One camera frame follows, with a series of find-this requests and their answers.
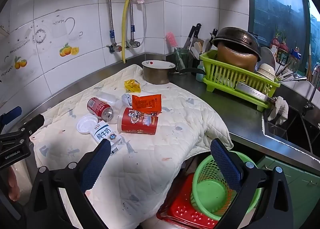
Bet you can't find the light blue container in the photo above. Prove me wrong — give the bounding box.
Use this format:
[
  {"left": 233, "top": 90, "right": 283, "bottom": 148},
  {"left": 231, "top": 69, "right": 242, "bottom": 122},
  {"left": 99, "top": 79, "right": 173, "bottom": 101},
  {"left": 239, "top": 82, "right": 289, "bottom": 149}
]
[{"left": 196, "top": 61, "right": 206, "bottom": 82}]

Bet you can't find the window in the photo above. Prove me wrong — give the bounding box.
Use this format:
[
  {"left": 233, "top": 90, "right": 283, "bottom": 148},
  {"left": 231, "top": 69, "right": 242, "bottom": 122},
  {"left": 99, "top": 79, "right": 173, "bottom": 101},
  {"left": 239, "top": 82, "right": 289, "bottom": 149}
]
[{"left": 248, "top": 0, "right": 320, "bottom": 74}]

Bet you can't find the white quilted cloth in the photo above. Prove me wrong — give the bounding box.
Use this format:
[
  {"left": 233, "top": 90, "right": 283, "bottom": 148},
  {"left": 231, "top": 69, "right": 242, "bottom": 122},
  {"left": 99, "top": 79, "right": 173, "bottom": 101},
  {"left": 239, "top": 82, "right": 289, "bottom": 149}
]
[{"left": 29, "top": 64, "right": 234, "bottom": 228}]

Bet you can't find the glass jar with blue lid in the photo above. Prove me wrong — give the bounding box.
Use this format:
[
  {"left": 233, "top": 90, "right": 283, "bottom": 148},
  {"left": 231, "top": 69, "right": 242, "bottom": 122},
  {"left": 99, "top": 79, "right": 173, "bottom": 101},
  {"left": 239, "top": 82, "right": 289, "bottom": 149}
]
[{"left": 290, "top": 48, "right": 303, "bottom": 70}]

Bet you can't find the green kitchen cabinet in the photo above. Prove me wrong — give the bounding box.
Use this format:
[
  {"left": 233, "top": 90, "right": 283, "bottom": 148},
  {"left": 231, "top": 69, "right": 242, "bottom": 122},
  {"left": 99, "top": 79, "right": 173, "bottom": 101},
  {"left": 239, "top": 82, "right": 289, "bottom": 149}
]
[{"left": 256, "top": 155, "right": 320, "bottom": 229}]

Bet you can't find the metal faucet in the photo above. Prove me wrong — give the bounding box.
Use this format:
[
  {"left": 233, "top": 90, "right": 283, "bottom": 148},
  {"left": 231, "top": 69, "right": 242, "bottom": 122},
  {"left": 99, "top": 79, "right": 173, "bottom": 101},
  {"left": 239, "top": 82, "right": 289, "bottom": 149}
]
[{"left": 301, "top": 63, "right": 320, "bottom": 117}]

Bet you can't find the water valve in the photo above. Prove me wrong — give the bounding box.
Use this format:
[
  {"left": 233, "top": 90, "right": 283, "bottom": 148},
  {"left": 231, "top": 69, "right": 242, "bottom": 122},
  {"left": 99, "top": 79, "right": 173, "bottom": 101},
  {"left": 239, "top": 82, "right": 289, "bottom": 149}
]
[{"left": 109, "top": 43, "right": 123, "bottom": 54}]

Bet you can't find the pink bottle brush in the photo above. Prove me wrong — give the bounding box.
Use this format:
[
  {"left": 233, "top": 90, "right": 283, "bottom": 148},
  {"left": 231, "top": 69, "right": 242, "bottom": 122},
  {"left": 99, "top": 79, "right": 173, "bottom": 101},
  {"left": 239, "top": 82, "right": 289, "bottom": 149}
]
[{"left": 165, "top": 31, "right": 186, "bottom": 69}]

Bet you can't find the orange snack packet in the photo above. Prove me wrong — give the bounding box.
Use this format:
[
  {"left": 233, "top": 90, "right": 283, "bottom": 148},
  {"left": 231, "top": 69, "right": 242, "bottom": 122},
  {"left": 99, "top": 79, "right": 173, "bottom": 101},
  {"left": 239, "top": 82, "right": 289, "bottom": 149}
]
[{"left": 131, "top": 94, "right": 162, "bottom": 114}]

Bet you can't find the white plate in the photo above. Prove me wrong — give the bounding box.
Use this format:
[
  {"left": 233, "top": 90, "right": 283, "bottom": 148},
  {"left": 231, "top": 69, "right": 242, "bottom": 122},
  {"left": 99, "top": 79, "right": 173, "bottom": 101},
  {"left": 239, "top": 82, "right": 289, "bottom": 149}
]
[{"left": 260, "top": 46, "right": 277, "bottom": 69}]

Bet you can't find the red soda can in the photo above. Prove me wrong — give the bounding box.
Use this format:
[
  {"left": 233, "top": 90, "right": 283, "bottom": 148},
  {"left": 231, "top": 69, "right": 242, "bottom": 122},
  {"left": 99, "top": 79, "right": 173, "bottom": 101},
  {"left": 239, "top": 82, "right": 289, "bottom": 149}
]
[{"left": 87, "top": 97, "right": 114, "bottom": 121}]

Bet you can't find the metal tray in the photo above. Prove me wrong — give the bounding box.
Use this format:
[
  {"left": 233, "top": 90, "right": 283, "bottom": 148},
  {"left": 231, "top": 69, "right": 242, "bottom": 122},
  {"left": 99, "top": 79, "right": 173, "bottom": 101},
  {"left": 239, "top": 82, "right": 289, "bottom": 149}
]
[{"left": 235, "top": 81, "right": 272, "bottom": 103}]

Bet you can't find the white plastic lid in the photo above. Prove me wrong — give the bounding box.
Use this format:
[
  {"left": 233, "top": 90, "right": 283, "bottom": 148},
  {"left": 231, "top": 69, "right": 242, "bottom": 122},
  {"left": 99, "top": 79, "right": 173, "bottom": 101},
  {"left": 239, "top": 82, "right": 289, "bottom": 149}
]
[{"left": 76, "top": 115, "right": 99, "bottom": 135}]

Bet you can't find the stack of white bowls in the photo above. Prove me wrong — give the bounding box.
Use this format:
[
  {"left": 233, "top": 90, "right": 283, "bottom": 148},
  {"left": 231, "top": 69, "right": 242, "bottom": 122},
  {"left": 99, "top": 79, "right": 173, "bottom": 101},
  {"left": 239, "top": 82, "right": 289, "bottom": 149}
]
[{"left": 256, "top": 63, "right": 276, "bottom": 80}]

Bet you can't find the potted sprouting plant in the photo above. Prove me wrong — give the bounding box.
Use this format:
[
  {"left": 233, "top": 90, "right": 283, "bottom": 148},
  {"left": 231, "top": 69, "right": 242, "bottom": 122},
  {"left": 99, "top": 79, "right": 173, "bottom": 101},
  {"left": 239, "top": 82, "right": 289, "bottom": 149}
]
[
  {"left": 271, "top": 27, "right": 281, "bottom": 47},
  {"left": 279, "top": 31, "right": 290, "bottom": 52}
]

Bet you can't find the brown clay pot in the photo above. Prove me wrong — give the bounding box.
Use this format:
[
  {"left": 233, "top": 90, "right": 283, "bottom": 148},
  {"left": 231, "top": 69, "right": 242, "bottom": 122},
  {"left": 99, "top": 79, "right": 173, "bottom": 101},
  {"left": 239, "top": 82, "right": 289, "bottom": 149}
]
[{"left": 216, "top": 43, "right": 258, "bottom": 73}]

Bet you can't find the bundle of chopsticks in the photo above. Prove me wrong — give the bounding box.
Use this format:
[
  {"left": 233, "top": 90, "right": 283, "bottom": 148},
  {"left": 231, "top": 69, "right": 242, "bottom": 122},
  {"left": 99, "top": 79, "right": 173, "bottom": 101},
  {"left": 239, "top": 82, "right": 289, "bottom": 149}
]
[{"left": 275, "top": 62, "right": 292, "bottom": 77}]

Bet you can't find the white blue milk carton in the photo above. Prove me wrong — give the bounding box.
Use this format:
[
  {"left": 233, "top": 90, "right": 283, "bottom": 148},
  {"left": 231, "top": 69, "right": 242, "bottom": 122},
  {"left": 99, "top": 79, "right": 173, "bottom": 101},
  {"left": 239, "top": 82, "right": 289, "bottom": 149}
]
[{"left": 90, "top": 120, "right": 123, "bottom": 156}]

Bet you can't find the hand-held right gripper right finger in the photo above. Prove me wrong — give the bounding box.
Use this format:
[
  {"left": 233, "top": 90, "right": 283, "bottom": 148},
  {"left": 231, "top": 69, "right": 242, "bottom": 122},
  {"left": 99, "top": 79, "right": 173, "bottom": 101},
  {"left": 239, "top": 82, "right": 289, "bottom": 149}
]
[{"left": 210, "top": 138, "right": 294, "bottom": 229}]

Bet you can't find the steel sink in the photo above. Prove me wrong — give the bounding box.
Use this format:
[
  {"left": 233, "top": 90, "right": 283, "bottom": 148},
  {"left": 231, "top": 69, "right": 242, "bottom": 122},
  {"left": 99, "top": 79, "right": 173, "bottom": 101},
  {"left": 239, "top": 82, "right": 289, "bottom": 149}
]
[{"left": 262, "top": 104, "right": 320, "bottom": 155}]

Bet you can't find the person's left hand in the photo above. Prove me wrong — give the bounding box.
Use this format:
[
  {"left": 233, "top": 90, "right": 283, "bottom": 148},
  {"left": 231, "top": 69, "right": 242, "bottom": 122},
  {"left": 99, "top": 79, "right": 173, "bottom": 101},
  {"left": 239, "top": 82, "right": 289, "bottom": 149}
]
[{"left": 7, "top": 166, "right": 21, "bottom": 201}]

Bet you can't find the clear plastic cup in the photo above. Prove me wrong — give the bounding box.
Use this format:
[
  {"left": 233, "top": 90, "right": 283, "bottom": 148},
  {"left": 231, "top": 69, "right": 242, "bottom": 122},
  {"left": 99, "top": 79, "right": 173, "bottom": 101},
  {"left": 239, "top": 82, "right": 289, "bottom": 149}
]
[{"left": 96, "top": 91, "right": 119, "bottom": 106}]

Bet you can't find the green plastic basket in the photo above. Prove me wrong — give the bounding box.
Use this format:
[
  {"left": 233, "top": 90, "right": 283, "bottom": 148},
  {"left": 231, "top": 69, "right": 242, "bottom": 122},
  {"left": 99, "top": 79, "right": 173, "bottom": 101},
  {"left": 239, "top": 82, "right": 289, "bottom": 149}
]
[{"left": 190, "top": 151, "right": 262, "bottom": 221}]

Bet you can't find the red paper cup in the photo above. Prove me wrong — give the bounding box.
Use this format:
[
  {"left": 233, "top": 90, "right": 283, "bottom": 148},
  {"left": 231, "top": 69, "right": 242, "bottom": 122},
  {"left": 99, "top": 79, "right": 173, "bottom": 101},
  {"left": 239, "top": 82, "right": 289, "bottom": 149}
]
[{"left": 117, "top": 106, "right": 159, "bottom": 135}]

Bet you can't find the green glass jar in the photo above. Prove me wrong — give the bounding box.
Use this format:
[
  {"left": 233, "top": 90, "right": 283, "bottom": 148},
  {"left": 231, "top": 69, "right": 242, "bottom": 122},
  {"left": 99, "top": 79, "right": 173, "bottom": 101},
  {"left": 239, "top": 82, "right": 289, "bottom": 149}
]
[{"left": 174, "top": 47, "right": 189, "bottom": 70}]

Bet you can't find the red plastic stool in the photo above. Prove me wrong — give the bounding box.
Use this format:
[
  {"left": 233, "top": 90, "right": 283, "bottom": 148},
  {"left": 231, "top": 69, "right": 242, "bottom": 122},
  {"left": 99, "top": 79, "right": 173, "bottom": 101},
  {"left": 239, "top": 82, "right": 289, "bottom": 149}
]
[{"left": 156, "top": 173, "right": 219, "bottom": 229}]

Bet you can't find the dark metal wok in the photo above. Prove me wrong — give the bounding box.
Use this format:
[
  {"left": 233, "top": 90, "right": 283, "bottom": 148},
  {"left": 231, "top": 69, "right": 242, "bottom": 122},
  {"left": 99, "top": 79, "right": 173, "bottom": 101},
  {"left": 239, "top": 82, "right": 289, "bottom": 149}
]
[{"left": 212, "top": 27, "right": 262, "bottom": 62}]

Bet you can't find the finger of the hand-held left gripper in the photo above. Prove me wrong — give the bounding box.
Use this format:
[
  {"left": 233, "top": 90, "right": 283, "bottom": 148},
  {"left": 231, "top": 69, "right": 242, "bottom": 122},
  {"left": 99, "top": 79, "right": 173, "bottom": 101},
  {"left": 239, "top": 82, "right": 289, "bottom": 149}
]
[
  {"left": 0, "top": 113, "right": 45, "bottom": 144},
  {"left": 0, "top": 106, "right": 22, "bottom": 127}
]

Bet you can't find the white spatula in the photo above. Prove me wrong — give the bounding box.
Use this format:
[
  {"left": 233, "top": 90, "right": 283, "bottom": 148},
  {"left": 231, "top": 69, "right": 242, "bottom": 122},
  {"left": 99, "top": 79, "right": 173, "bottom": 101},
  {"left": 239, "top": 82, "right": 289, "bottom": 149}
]
[{"left": 191, "top": 41, "right": 204, "bottom": 56}]

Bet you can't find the metal flexible hose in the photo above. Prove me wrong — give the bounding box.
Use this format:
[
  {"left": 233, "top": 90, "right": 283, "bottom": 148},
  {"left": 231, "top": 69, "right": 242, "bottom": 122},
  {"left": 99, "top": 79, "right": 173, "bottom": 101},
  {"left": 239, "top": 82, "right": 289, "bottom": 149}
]
[
  {"left": 128, "top": 0, "right": 137, "bottom": 47},
  {"left": 101, "top": 0, "right": 118, "bottom": 46}
]

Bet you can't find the crumpled white wrapper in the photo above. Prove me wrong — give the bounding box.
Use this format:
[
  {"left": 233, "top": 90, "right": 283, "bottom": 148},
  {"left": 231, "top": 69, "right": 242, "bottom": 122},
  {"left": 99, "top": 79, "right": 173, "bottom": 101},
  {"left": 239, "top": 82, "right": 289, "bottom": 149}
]
[{"left": 121, "top": 93, "right": 133, "bottom": 107}]

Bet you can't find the yellow crumpled wrapper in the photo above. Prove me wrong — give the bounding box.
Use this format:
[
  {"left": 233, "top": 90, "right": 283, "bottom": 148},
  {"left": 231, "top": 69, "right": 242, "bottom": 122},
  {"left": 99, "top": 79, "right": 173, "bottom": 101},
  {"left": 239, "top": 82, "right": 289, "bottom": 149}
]
[{"left": 124, "top": 79, "right": 142, "bottom": 93}]

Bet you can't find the metal saucepan with black handle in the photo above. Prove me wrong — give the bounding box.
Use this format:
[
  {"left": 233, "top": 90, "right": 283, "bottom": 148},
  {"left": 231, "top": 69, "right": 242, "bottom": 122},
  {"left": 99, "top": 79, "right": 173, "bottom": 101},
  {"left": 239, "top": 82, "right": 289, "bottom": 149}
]
[{"left": 142, "top": 65, "right": 206, "bottom": 85}]

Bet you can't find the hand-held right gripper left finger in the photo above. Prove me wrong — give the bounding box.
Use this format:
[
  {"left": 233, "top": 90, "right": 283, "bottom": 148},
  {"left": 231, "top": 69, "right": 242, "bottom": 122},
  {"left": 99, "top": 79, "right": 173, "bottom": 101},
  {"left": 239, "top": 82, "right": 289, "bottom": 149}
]
[{"left": 26, "top": 139, "right": 112, "bottom": 229}]

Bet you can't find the green plastic dish rack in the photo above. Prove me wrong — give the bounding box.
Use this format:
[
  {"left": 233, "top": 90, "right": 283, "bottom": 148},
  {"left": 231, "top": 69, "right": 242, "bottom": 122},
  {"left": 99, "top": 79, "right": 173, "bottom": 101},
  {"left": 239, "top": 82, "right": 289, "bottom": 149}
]
[{"left": 199, "top": 49, "right": 281, "bottom": 112}]

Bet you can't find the yellow gas hose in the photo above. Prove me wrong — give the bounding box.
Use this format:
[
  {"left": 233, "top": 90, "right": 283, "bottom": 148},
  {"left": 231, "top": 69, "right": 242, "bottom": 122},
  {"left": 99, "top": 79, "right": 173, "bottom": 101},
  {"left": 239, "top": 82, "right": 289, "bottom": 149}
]
[{"left": 121, "top": 0, "right": 136, "bottom": 64}]

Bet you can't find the white dishcloth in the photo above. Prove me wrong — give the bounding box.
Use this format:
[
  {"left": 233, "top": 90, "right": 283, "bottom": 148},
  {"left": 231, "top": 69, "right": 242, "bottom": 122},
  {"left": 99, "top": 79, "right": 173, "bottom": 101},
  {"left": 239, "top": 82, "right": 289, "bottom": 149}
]
[{"left": 267, "top": 96, "right": 289, "bottom": 126}]

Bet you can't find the metal ladle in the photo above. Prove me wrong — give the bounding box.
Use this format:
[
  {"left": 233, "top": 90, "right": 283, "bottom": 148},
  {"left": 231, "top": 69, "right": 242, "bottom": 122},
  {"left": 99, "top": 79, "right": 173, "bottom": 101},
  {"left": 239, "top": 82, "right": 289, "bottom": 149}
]
[{"left": 276, "top": 76, "right": 308, "bottom": 84}]

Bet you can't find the white bowl with red mark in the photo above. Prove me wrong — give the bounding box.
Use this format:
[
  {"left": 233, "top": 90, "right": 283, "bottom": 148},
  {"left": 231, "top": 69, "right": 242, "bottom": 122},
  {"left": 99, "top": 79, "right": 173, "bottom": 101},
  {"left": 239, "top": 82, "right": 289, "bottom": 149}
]
[{"left": 142, "top": 60, "right": 176, "bottom": 70}]

